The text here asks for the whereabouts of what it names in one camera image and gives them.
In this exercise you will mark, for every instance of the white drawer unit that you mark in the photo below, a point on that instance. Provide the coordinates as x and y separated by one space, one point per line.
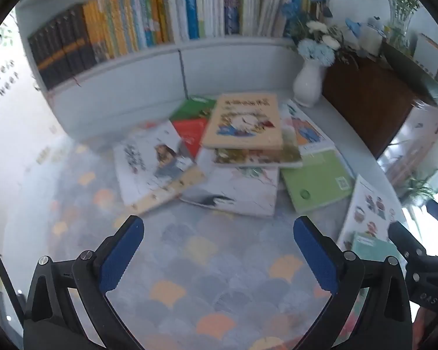
416 135

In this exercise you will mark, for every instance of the dark green box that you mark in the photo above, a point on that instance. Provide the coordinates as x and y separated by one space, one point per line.
412 73

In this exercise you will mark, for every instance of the blue and white flower bouquet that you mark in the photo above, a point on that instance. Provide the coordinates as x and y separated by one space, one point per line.
319 45

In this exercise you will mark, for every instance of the meadow cover book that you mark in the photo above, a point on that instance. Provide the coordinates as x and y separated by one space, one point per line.
259 156

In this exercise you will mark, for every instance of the glass vase with green plant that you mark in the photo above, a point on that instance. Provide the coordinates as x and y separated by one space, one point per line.
401 14

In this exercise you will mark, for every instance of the white book with blue-robed figure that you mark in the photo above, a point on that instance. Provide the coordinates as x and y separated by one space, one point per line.
303 127

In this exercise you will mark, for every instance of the white book with brown-haired figure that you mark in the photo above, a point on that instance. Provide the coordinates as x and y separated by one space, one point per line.
146 167

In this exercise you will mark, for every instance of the beige picture book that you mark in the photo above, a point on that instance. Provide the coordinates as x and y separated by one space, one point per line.
241 124

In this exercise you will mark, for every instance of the fan-patterned tablecloth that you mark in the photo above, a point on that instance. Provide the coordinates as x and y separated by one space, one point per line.
211 262

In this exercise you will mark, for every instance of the teal book with girl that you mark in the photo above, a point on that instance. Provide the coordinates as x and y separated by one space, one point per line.
372 246

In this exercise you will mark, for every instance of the dark green book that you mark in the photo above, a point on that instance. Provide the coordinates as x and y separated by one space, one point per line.
191 107

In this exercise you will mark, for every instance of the white book with cartoon figures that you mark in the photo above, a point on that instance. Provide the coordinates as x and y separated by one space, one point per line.
368 207

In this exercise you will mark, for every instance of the tan book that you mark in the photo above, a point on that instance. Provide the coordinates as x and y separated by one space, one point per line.
175 187

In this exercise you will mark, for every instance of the white bookshelf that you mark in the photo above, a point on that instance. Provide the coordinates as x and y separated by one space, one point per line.
131 84

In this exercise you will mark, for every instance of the row of black and yellow books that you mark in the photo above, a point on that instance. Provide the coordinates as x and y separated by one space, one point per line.
95 36

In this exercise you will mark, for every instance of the red book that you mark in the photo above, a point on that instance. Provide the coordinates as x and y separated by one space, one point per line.
191 133

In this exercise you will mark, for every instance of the blue and white ornament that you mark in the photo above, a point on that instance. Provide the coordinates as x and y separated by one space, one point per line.
374 36

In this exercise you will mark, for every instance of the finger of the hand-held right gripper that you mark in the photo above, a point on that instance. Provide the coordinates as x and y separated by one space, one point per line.
405 240

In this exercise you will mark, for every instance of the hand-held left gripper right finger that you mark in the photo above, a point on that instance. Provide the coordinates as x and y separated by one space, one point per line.
315 259

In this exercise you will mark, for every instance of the light green book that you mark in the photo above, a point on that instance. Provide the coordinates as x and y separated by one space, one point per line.
314 178

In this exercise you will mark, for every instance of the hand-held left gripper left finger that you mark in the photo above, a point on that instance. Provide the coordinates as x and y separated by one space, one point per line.
122 259

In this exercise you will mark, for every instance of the green potted plant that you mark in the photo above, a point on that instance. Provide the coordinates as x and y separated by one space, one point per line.
419 189

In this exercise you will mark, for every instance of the brown wooden cabinet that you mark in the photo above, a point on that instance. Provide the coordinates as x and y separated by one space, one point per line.
365 102

